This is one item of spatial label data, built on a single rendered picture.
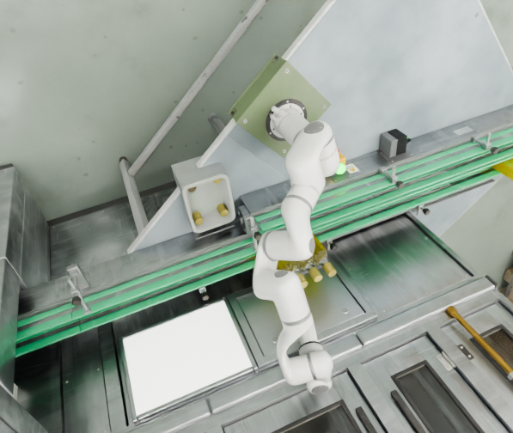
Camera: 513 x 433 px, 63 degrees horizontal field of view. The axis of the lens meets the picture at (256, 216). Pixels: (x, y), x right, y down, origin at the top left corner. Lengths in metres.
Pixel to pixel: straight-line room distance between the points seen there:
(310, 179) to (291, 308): 0.35
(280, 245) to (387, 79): 0.91
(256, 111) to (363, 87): 0.49
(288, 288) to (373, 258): 0.81
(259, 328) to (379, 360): 0.43
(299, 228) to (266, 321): 0.60
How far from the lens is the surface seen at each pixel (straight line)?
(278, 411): 1.49
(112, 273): 1.68
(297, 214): 1.11
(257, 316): 1.63
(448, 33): 1.91
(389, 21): 1.71
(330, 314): 1.62
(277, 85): 1.44
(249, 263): 1.67
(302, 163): 1.14
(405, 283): 1.78
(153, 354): 1.63
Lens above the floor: 2.06
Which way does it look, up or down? 47 degrees down
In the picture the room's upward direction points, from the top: 147 degrees clockwise
